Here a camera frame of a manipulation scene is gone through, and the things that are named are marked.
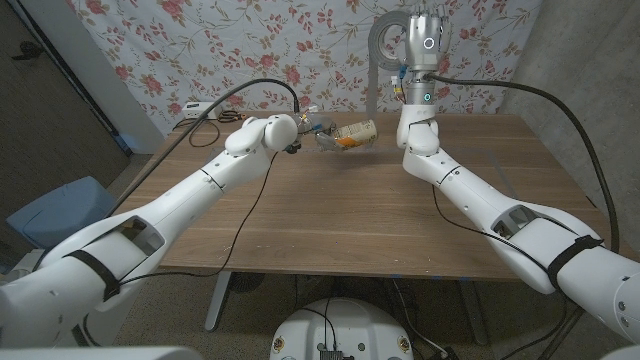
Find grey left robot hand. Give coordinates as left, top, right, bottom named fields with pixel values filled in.
left=297, top=113, right=346, bottom=152

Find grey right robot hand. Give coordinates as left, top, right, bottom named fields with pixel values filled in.
left=402, top=5, right=452, bottom=71

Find plastic bottle with orange label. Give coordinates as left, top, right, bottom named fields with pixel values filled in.
left=332, top=118, right=379, bottom=150

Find grey duct tape roll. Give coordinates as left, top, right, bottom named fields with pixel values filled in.
left=366, top=10, right=413, bottom=119

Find floral backdrop cloth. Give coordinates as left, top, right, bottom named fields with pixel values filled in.
left=67, top=0, right=544, bottom=139

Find white power box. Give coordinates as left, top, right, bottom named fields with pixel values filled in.
left=181, top=101, right=224, bottom=121

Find white robot torso base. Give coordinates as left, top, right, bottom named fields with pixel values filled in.
left=269, top=297, right=415, bottom=360

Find white table leg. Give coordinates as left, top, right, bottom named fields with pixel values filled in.
left=204, top=271, right=234, bottom=334

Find grey table leg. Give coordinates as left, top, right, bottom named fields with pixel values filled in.
left=457, top=279, right=491, bottom=347

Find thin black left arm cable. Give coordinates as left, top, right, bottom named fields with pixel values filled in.
left=118, top=151, right=279, bottom=286

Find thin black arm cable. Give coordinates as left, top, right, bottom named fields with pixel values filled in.
left=431, top=184, right=569, bottom=360
left=118, top=151, right=279, bottom=286

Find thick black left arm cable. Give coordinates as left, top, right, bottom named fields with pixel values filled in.
left=104, top=77, right=301, bottom=219

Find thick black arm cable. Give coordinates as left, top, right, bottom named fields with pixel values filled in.
left=104, top=77, right=301, bottom=219
left=425, top=72, right=621, bottom=360

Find thin black power cable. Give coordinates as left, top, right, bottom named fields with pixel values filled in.
left=172, top=115, right=221, bottom=149

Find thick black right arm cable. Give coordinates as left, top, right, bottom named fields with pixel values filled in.
left=425, top=72, right=621, bottom=360

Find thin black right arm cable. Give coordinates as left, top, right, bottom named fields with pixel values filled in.
left=431, top=184, right=569, bottom=360

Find black wall hook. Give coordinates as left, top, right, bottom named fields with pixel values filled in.
left=12, top=41, right=45, bottom=62

